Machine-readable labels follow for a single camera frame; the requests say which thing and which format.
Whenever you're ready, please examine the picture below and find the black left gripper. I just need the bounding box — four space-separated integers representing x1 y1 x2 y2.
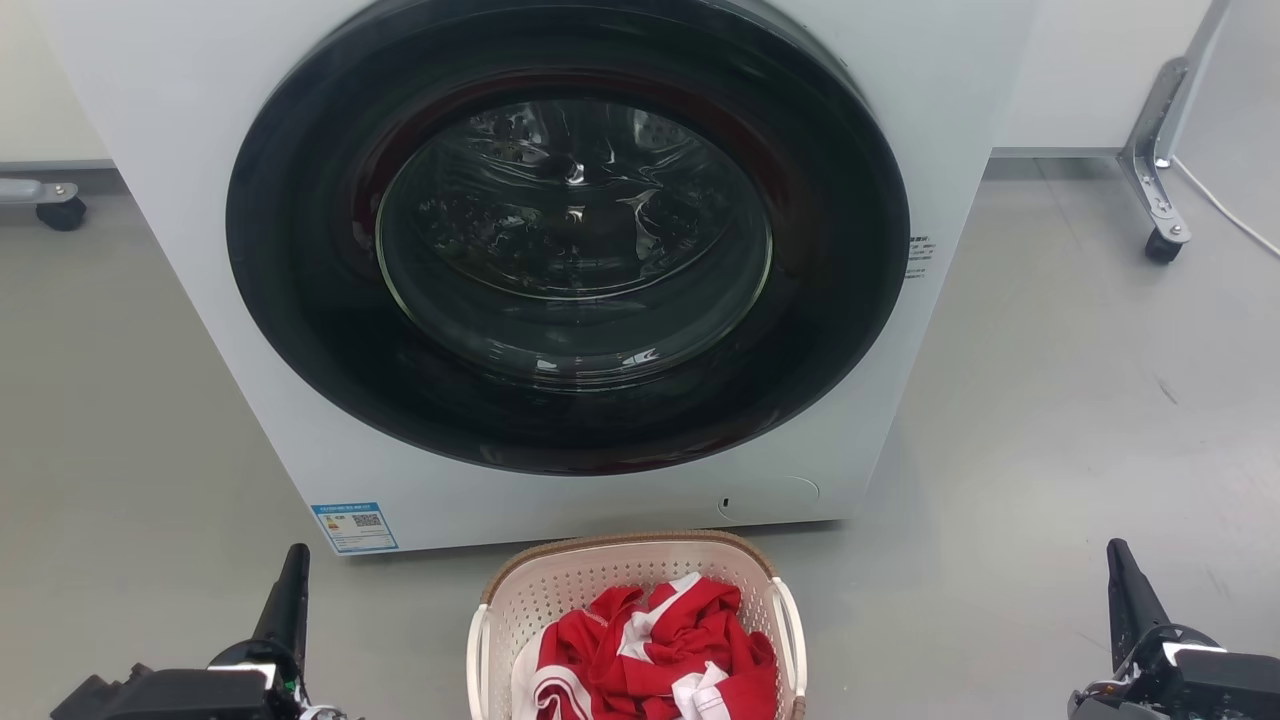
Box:
50 543 346 720

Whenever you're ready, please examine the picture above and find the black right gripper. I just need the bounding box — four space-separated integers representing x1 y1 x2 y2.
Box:
1068 538 1280 720

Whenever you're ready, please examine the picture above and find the white perforated laundry basket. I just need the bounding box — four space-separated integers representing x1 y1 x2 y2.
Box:
466 530 808 720

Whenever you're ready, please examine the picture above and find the blue energy label sticker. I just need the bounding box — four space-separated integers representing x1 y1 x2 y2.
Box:
311 501 399 555

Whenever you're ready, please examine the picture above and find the black round washer door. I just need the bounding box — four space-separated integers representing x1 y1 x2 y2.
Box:
225 0 911 477

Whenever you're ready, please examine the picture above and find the white front-load washing machine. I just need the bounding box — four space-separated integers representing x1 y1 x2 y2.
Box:
33 0 1041 557

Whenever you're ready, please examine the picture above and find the red and white garment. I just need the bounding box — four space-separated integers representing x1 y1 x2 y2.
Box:
512 572 780 720

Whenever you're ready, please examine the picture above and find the grey metal stand leg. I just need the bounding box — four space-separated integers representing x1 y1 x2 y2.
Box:
1117 0 1233 246
0 178 79 207

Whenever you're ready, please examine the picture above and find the white cable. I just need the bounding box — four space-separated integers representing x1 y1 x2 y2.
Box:
1170 155 1280 259

